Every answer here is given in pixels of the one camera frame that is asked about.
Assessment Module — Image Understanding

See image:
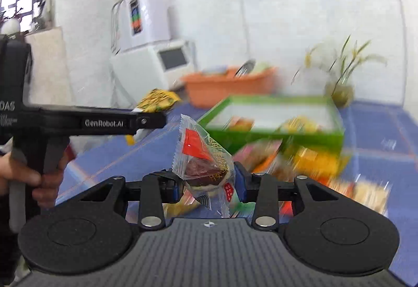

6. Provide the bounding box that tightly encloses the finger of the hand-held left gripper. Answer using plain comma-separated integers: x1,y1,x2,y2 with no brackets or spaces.
41,105,168,137

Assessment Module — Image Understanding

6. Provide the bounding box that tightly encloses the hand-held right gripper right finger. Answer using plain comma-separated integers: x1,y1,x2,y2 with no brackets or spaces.
234,162,341,231

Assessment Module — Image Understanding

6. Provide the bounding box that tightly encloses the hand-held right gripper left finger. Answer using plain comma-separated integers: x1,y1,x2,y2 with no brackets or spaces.
79,169,185,231

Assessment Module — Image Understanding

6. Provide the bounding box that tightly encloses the clear red-printed snack packet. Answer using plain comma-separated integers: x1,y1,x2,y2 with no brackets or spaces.
172,114,236,219

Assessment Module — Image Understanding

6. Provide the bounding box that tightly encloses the green cardboard box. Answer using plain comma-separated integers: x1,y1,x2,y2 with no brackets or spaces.
197,95,346,153

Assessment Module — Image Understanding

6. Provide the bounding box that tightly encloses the yellow chips bag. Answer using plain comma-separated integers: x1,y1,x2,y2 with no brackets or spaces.
293,146,351,177

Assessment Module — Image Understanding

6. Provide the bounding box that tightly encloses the person's left hand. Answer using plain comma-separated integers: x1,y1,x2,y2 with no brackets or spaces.
0,147,71,210

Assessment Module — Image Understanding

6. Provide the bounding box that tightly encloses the pink green snack packet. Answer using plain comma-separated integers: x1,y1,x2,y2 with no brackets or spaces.
233,139,283,174

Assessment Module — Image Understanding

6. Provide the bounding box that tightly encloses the beige board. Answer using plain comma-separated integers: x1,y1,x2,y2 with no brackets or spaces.
25,26,78,107

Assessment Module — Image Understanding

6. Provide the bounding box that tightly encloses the yellow green snack packet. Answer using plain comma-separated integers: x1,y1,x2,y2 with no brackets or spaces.
135,88,182,113

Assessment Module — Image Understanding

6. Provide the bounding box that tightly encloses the red orange snack packet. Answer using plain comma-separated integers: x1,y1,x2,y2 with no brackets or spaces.
225,116,254,131

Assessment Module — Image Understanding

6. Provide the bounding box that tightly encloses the white appliance with grey screen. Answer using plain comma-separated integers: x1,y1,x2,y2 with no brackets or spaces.
109,39,197,108

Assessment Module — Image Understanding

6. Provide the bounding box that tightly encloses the window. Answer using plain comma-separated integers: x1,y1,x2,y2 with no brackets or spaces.
0,0,53,33

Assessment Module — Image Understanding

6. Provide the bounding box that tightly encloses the orange plastic basin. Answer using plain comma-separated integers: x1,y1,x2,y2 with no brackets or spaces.
181,65,278,108

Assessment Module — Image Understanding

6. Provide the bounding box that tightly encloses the white appliance with coloured label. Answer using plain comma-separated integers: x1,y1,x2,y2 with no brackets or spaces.
115,0,172,53

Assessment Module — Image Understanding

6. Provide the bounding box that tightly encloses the pale green plate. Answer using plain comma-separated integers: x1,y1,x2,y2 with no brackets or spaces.
251,61,273,74

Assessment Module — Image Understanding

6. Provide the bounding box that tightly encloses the beige snack packet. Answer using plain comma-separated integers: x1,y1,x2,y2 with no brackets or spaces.
326,179,391,214

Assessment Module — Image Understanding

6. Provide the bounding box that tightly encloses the plant in glass vase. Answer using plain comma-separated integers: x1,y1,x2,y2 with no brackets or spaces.
292,34,388,108

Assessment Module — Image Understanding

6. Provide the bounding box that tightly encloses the blue patterned bedsheet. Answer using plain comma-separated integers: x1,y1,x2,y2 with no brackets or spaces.
55,101,418,287

